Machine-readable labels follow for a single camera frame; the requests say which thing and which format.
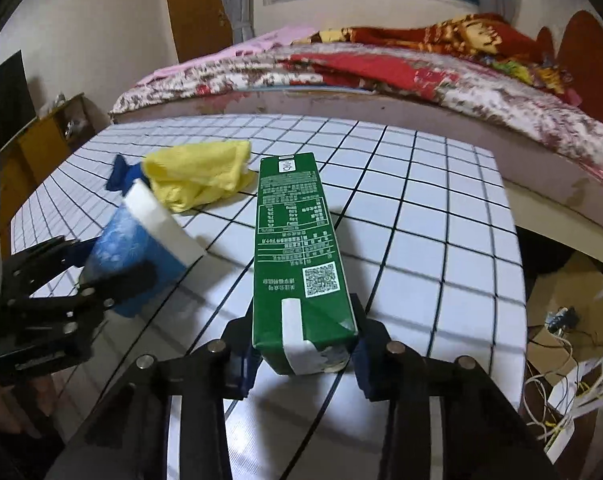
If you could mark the wooden cabinet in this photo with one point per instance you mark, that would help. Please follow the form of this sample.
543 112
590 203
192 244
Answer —
36 152

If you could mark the black television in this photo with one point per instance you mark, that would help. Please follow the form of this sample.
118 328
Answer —
4 100

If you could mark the person's left hand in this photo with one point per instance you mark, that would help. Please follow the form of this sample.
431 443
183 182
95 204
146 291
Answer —
11 402

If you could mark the yellow cloth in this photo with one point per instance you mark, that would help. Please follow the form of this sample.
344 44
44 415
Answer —
196 170

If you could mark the grey curtain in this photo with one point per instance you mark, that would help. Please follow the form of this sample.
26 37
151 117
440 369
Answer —
234 0

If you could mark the red printed blanket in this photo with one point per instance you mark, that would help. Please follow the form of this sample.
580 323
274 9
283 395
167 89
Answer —
406 67

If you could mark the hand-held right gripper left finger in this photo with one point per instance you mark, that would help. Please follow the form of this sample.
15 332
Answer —
244 367

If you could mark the red headboard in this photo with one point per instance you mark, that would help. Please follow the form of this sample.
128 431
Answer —
586 45

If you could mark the bed with floral blankets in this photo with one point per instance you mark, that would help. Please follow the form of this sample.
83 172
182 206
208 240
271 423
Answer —
221 75

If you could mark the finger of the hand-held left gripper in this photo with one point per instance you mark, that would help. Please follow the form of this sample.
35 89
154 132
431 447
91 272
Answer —
76 254
131 280

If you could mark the white power strip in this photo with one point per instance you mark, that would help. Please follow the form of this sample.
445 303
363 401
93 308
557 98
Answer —
564 435

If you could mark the green drink carton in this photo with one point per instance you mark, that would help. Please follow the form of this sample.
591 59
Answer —
291 240

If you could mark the blue cloth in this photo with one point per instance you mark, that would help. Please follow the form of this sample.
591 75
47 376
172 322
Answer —
119 175

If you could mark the cardboard box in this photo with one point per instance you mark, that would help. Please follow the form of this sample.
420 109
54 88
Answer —
571 290

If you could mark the wooden door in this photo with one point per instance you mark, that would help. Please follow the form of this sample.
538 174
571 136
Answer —
196 10

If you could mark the pink blanket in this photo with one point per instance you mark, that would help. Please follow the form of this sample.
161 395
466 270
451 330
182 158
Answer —
261 42

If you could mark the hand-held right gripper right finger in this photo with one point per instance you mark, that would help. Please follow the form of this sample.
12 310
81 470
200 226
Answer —
362 362

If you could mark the blue and white paper cup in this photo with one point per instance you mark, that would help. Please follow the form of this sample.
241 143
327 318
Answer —
121 245

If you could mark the white grid tablecloth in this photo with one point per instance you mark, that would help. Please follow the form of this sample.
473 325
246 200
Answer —
406 210

